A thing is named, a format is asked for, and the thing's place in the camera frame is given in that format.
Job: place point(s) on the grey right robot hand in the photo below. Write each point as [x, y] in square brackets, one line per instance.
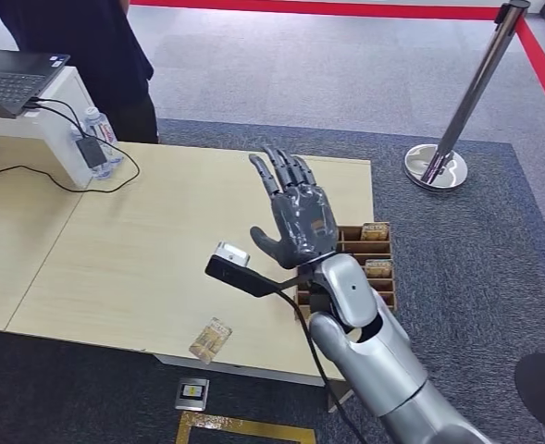
[302, 223]

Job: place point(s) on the black laptop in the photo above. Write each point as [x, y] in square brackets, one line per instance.
[8, 76]

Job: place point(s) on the chrome stanchion post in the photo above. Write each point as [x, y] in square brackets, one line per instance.
[475, 80]

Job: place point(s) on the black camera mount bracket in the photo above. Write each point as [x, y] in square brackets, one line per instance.
[240, 279]

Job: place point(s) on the black adapter box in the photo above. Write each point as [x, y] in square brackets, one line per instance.
[90, 152]

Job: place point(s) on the wooden slotted card rack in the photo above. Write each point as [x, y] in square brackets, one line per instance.
[355, 248]

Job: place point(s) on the white laptop stand box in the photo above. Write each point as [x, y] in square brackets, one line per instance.
[59, 122]

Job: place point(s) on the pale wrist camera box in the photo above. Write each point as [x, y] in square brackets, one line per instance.
[232, 253]

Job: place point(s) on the person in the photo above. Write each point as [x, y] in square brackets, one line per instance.
[92, 49]

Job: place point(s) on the grey square card reader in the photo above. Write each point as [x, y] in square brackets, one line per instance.
[191, 394]

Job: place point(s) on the yellow hotel key card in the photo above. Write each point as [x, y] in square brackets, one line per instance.
[374, 231]
[210, 341]
[379, 268]

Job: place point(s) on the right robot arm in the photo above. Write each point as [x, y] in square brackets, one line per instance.
[383, 367]

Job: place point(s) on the clear plastic water bottle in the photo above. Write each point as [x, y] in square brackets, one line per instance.
[108, 144]

